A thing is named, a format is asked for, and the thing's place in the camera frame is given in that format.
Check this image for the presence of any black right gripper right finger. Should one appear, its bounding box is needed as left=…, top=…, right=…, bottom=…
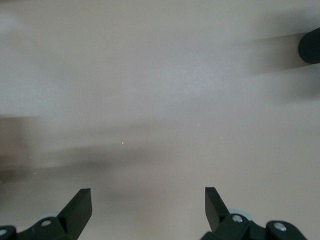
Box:
left=199, top=186, right=268, bottom=240

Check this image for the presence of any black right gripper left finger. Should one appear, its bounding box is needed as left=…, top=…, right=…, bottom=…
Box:
left=17, top=188, right=92, bottom=240

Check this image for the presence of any black rounded object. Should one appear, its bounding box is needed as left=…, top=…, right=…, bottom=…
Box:
left=297, top=26, right=320, bottom=65

